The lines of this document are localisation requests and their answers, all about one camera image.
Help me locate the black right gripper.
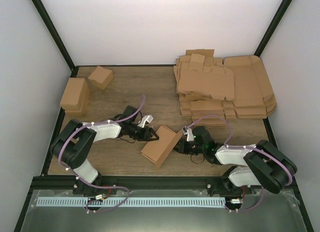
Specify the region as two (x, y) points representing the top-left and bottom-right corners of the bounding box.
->
(171, 139), (206, 156)

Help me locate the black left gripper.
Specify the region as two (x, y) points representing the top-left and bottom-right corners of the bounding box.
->
(128, 123), (160, 142)

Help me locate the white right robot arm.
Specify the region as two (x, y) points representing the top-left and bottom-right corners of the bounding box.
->
(173, 126), (298, 194)

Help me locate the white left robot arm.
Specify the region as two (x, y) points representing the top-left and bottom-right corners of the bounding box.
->
(49, 105), (159, 194)

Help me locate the small folded cardboard box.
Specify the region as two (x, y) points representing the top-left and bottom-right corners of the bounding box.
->
(88, 66), (114, 90)

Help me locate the tall folded cardboard box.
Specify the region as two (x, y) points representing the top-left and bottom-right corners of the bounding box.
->
(60, 78), (91, 116)

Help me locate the stack of flat cardboard sheets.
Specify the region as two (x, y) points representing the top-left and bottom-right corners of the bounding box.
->
(173, 49), (237, 126)

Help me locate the large flat cardboard sheet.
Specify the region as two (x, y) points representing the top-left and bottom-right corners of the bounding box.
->
(223, 55), (277, 119)

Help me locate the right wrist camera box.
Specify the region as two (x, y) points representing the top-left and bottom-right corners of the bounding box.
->
(182, 126), (195, 142)

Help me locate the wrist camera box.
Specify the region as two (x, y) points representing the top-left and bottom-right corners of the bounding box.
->
(138, 115), (154, 128)
(182, 126), (195, 142)

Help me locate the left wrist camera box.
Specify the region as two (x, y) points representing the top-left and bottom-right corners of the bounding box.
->
(138, 115), (154, 128)

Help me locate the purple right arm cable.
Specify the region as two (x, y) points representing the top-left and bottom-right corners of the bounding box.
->
(186, 115), (293, 213)

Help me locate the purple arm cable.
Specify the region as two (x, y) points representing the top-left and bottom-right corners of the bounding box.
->
(186, 115), (293, 213)
(57, 93), (146, 216)

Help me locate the black aluminium frame rail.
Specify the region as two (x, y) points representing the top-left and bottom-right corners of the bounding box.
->
(31, 176), (296, 196)

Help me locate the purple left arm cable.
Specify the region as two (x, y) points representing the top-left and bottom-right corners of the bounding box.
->
(57, 93), (146, 216)

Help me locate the light blue slotted cable duct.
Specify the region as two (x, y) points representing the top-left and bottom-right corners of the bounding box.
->
(36, 197), (226, 208)

